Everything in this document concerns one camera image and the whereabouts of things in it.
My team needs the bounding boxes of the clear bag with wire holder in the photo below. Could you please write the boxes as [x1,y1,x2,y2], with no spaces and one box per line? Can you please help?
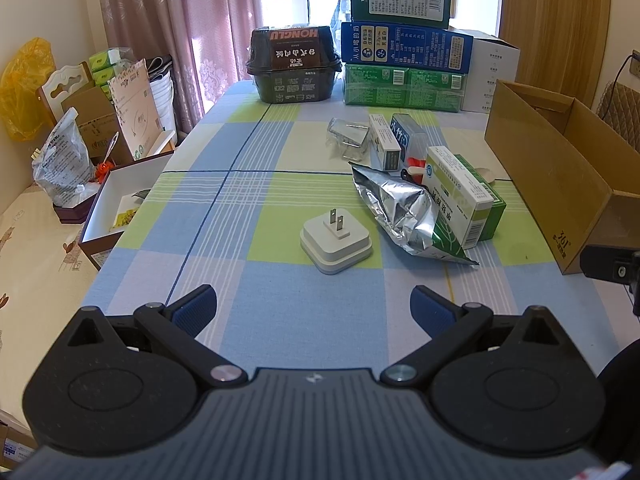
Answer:
[327,117,371,162]

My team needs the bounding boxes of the white chair back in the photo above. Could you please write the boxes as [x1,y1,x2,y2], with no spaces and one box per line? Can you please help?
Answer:
[38,62,96,126]

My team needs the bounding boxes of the black power cord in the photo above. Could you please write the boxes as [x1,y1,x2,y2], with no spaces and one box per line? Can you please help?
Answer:
[594,55,635,111]

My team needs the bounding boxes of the dark maroon box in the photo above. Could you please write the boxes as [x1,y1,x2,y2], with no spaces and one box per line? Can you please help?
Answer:
[52,194,99,225]

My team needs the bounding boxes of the clear printed plastic bag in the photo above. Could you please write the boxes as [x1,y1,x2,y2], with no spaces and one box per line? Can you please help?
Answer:
[32,109,97,209]

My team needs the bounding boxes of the green tissue packet pile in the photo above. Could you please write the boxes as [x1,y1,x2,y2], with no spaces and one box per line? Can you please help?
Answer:
[88,48,136,100]

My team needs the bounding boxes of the white plastic buckets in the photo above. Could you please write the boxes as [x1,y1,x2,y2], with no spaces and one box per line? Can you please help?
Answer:
[146,55,177,135]

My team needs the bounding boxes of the white green medicine box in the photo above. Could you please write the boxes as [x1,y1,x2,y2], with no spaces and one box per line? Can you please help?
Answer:
[425,146,495,251]

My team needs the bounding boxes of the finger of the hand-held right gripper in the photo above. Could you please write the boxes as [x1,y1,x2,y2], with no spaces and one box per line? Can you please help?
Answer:
[580,244,640,287]

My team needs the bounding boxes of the white plug adapter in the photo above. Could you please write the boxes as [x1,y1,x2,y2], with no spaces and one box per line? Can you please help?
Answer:
[300,208,374,275]

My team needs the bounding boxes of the yellow plastic bag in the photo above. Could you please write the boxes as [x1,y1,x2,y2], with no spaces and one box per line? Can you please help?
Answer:
[0,37,54,144]

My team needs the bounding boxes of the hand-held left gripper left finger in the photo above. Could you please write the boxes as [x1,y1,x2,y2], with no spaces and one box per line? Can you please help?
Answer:
[67,284,248,388]

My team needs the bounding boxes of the white open gift box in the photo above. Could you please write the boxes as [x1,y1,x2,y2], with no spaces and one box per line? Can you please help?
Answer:
[77,152,176,274]

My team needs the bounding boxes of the open printed cardboard carton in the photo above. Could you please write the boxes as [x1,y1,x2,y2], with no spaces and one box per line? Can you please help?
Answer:
[60,57,177,165]

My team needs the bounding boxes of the wooden door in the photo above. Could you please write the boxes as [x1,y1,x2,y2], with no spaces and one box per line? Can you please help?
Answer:
[499,0,612,107]

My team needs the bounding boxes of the green wrapped packet bundle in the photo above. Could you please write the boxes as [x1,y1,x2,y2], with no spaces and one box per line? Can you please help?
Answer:
[342,62,469,114]

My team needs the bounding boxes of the blue milk carton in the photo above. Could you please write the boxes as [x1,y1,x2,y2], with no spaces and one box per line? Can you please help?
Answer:
[340,22,474,74]

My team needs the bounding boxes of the pink curtain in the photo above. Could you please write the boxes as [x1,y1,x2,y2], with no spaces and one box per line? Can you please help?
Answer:
[95,0,266,133]

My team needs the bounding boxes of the black instant meal box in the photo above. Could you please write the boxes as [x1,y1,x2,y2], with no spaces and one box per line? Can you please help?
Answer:
[245,25,344,105]

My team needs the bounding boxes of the brown cardboard box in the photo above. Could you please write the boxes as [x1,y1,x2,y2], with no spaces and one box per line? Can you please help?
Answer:
[483,78,640,276]

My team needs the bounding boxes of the brown quilted chair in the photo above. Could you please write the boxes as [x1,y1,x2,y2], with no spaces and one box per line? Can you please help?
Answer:
[595,82,640,152]

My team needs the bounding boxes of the small white medicine box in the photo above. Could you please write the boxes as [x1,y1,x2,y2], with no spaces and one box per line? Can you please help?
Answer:
[368,113,404,171]

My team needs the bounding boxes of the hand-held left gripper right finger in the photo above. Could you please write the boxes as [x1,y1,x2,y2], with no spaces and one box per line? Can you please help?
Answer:
[380,285,576,387]

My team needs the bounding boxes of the blue clear toothpick box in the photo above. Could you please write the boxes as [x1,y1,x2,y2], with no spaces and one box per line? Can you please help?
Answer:
[390,113,429,163]

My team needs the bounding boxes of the beige printed bedsheet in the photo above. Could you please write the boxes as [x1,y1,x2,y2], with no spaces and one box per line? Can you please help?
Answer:
[0,182,102,442]

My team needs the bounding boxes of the white appliance box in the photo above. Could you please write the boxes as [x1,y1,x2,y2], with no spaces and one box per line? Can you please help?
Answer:
[459,29,521,114]

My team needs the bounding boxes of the checked tablecloth desktop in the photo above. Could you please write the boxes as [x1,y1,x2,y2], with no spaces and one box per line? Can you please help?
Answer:
[80,80,631,401]

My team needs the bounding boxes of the silver foil bag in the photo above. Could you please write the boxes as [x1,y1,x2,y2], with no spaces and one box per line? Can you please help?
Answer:
[351,163,480,266]

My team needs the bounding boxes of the person's dark clothing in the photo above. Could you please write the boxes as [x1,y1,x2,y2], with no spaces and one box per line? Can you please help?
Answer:
[594,339,640,467]

